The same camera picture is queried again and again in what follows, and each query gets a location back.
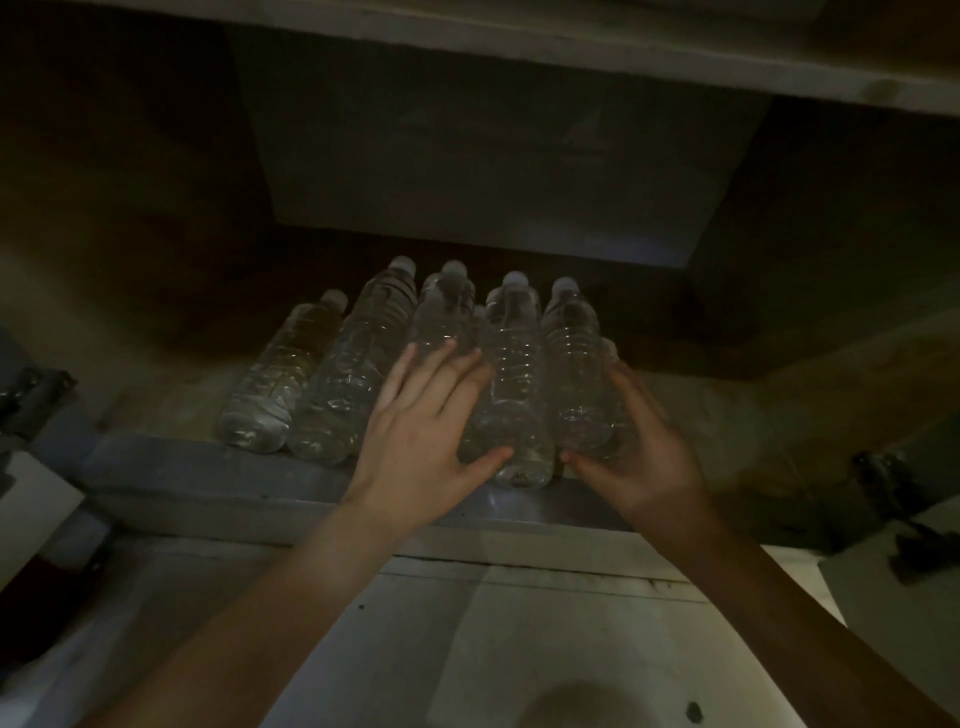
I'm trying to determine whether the person's left hand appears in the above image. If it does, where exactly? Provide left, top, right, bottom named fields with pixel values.
left=341, top=338, right=516, bottom=528

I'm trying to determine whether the person's right hand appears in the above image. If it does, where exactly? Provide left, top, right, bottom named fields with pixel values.
left=560, top=359, right=711, bottom=543

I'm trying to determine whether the row of clear water bottles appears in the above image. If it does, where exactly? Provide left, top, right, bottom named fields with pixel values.
left=213, top=254, right=639, bottom=493

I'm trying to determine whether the person's right forearm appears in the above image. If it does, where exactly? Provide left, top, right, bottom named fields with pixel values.
left=658, top=498, right=960, bottom=728

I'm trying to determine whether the person's left forearm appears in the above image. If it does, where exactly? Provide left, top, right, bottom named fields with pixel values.
left=78, top=494, right=410, bottom=728

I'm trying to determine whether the metal door hinge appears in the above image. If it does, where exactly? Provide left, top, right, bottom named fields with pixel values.
left=0, top=367, right=78, bottom=442
left=851, top=448, right=960, bottom=586

